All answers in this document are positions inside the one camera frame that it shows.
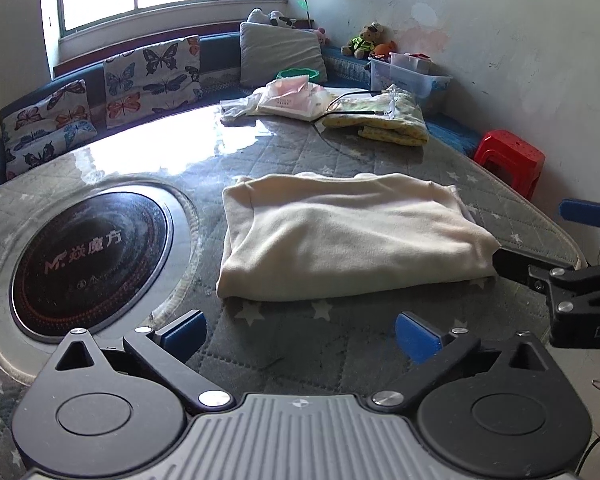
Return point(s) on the blue sofa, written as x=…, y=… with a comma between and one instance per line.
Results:
x=215, y=57

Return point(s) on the black and white plush toy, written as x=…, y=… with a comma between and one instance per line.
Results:
x=280, y=20

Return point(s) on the clear plastic storage box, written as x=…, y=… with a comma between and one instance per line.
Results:
x=405, y=82

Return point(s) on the pink and white tissue pack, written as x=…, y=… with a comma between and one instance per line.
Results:
x=292, y=97

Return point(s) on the grey quilted star table cover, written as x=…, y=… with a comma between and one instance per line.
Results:
x=330, y=340

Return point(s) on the orange toy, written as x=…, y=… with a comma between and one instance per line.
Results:
x=385, y=49

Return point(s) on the cream knit shirt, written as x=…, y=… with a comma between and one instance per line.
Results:
x=355, y=235

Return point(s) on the butterfly print cushion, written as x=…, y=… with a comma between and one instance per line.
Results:
x=150, y=80
x=45, y=125

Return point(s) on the round black induction cooktop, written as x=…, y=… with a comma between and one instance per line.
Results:
x=105, y=230

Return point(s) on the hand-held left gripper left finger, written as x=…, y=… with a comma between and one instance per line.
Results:
x=185, y=332

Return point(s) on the pink plush toy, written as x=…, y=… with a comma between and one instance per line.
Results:
x=322, y=35

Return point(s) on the yellow floral folded blanket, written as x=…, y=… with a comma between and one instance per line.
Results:
x=395, y=125

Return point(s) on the green plastic bowl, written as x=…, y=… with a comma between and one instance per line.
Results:
x=317, y=74

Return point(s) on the teddy bear in green vest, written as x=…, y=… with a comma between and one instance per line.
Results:
x=365, y=40

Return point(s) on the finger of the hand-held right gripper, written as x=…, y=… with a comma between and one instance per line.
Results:
x=585, y=212
x=515, y=262

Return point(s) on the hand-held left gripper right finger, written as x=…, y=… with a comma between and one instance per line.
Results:
x=417, y=337

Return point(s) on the red plastic stool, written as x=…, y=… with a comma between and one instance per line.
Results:
x=510, y=155

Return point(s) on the grey pillow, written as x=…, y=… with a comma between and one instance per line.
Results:
x=280, y=55

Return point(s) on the clear plastic bag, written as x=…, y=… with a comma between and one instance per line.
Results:
x=240, y=107

